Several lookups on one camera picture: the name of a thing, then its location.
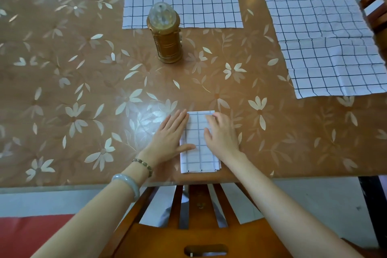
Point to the person's left hand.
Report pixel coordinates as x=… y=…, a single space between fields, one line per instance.
x=169 y=143

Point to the person's right hand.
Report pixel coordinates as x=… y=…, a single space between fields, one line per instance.
x=223 y=140

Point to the large grid cloth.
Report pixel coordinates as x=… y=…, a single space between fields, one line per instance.
x=326 y=46

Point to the person's right forearm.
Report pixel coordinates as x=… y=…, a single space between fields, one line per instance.
x=287 y=215

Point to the person's left forearm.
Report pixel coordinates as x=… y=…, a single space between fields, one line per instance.
x=84 y=227

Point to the person's grey trousers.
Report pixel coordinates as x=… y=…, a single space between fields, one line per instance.
x=169 y=220

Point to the pale green jade bangle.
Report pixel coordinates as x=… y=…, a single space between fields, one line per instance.
x=131 y=182

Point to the gold lantern lamp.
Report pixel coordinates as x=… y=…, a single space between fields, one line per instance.
x=166 y=43

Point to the floral brown table cover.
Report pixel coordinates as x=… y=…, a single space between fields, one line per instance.
x=45 y=85

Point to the red floor mat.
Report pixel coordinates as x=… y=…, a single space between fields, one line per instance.
x=27 y=236

